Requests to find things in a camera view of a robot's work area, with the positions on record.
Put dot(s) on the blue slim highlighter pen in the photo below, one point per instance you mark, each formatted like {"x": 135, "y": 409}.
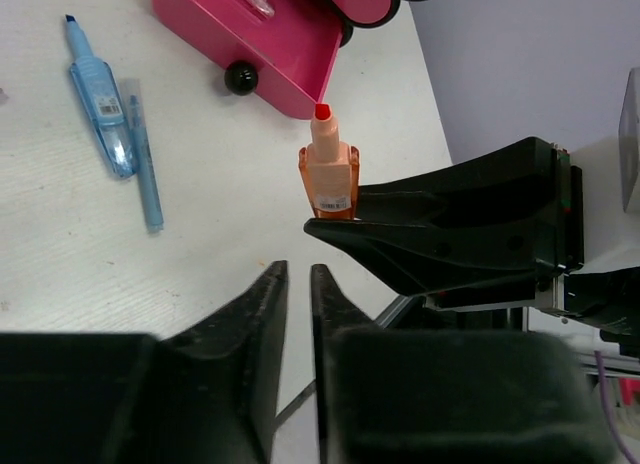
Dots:
{"x": 149, "y": 193}

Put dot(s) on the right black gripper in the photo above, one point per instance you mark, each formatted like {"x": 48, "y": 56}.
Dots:
{"x": 501, "y": 264}

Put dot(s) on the orange translucent correction pen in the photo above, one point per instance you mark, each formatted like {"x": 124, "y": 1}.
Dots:
{"x": 329, "y": 168}

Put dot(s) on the black pink drawer organizer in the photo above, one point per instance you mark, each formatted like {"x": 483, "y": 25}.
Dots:
{"x": 286, "y": 60}

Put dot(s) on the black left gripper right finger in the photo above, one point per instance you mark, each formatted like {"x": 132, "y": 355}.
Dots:
{"x": 446, "y": 396}

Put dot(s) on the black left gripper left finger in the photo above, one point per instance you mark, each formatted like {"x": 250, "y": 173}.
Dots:
{"x": 206, "y": 395}

